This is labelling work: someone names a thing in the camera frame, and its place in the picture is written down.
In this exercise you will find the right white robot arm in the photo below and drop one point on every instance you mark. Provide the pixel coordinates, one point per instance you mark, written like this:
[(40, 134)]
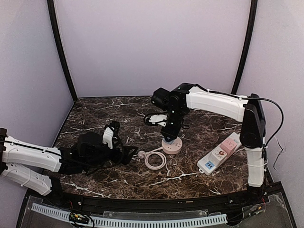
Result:
[(247, 110)]

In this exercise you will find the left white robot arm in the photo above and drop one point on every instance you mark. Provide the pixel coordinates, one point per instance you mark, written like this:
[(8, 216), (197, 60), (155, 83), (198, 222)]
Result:
[(17, 158)]

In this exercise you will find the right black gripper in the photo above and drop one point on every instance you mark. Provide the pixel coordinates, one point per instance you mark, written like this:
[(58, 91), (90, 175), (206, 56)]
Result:
[(170, 133)]

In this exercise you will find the white plug adapter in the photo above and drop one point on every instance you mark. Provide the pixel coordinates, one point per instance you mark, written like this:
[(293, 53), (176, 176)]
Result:
[(217, 156)]

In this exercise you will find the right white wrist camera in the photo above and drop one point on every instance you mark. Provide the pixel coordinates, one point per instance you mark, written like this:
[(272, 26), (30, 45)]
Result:
[(154, 119)]

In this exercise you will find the pink cube socket adapter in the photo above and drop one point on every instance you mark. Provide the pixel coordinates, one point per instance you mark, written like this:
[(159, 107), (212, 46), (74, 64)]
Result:
[(228, 145)]

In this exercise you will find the left black frame post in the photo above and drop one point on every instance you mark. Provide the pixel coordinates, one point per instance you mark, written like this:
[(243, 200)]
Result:
[(60, 49)]

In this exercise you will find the black frame post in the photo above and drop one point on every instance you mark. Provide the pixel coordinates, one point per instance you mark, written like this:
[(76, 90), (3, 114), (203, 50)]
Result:
[(246, 45), (60, 49)]

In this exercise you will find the black front rail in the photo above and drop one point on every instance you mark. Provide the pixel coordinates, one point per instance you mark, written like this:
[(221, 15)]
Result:
[(224, 203)]

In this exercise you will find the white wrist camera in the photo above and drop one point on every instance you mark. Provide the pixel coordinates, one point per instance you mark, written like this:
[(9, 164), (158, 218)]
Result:
[(154, 119), (110, 132)]

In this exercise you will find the white multicolour power strip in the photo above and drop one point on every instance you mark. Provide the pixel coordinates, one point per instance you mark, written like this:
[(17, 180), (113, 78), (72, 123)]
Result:
[(207, 167)]

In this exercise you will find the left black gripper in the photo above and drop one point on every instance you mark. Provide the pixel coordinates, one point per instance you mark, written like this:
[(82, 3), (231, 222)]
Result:
[(121, 155)]

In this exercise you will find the right black frame post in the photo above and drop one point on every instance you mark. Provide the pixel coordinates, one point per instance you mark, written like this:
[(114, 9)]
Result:
[(246, 45)]

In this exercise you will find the white slotted cable duct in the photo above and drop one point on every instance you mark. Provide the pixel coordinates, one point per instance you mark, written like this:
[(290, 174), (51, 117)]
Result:
[(100, 222)]

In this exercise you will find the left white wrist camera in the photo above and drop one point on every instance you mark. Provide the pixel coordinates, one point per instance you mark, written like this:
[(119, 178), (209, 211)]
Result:
[(110, 132)]

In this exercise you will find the pink round power socket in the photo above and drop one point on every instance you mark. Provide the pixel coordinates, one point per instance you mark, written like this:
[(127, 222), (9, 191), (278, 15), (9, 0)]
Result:
[(173, 147)]

